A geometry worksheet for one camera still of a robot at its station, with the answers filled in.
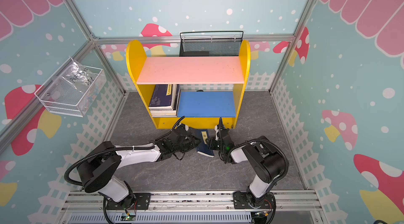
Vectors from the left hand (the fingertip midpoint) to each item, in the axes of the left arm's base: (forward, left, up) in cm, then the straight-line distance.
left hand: (200, 144), depth 86 cm
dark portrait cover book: (+13, +21, +10) cm, 27 cm away
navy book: (-2, -1, -1) cm, 2 cm away
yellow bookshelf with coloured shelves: (+18, 0, +8) cm, 19 cm away
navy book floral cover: (+14, +21, +13) cm, 28 cm away
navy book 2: (+20, +21, +16) cm, 34 cm away
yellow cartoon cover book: (+12, +21, +9) cm, 26 cm away
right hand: (+5, -3, -5) cm, 8 cm away
